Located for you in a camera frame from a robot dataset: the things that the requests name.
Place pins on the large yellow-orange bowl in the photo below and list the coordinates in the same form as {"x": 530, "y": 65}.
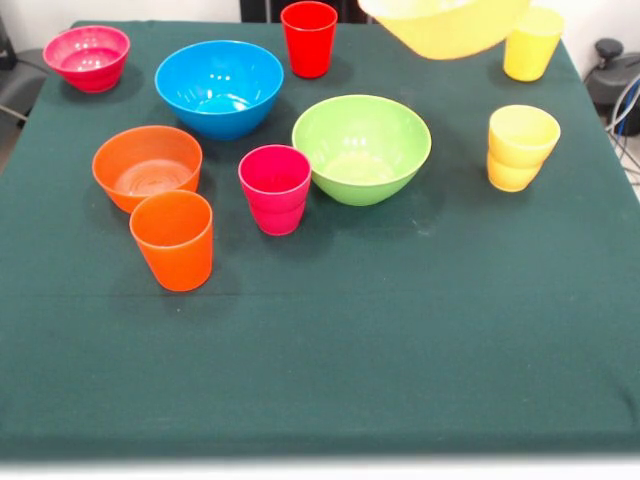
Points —
{"x": 450, "y": 35}

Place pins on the pink cup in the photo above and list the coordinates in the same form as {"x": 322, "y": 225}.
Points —
{"x": 275, "y": 210}

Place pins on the green bowl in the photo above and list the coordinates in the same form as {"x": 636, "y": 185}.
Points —
{"x": 360, "y": 175}

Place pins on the dark green table cloth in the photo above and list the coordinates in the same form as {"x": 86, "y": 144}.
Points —
{"x": 350, "y": 325}

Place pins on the orange cup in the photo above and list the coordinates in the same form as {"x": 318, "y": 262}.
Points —
{"x": 172, "y": 250}

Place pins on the blue bowl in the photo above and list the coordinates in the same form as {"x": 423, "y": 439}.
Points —
{"x": 220, "y": 117}

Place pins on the red cup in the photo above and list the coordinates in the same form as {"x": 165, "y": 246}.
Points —
{"x": 309, "y": 50}

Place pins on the small orange bowl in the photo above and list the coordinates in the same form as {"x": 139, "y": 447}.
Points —
{"x": 145, "y": 150}

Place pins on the amber yellow cup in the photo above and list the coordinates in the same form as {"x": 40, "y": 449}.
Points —
{"x": 520, "y": 150}

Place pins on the bright yellow cup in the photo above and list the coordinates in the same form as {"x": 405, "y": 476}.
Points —
{"x": 530, "y": 55}

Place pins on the pink bowl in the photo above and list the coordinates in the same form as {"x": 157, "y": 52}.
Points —
{"x": 87, "y": 75}

